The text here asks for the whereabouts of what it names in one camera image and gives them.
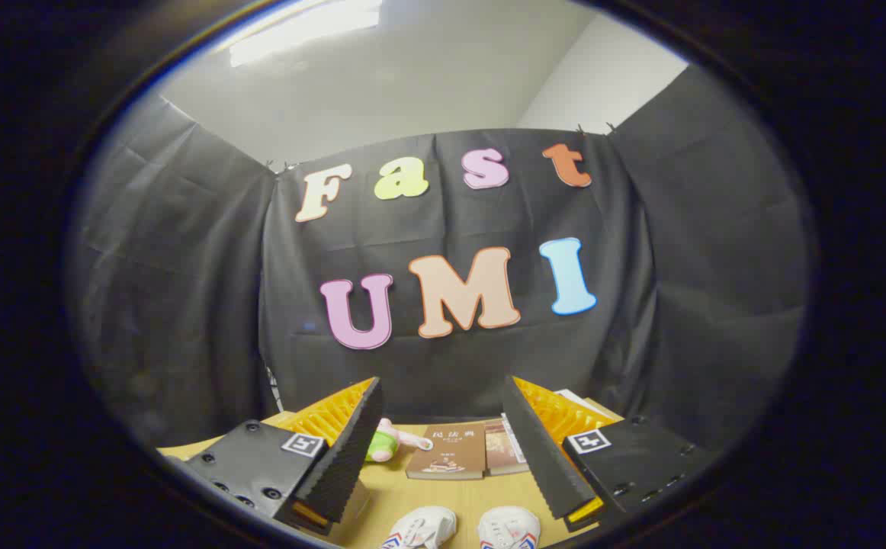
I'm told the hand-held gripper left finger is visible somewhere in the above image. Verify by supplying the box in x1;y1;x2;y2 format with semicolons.
184;376;384;537

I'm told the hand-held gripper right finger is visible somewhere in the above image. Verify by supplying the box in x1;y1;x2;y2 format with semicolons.
501;374;712;533

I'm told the white canvas shoe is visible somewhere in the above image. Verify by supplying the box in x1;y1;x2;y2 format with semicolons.
380;506;457;549
477;506;541;549

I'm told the white patterned book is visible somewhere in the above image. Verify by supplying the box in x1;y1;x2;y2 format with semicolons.
500;413;529;464

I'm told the pink and green plush toy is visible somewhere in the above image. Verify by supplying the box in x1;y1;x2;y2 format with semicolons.
365;418;435;464

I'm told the brown patterned book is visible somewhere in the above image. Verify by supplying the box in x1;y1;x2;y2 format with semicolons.
483;419;531;476

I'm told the white book with portrait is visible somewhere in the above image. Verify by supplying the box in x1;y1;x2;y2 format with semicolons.
554;388;605;419

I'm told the brown illustrated book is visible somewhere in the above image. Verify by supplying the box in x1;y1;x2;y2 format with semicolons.
405;424;487;480

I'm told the ceiling light panel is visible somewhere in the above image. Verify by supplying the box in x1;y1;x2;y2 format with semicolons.
226;0;383;68

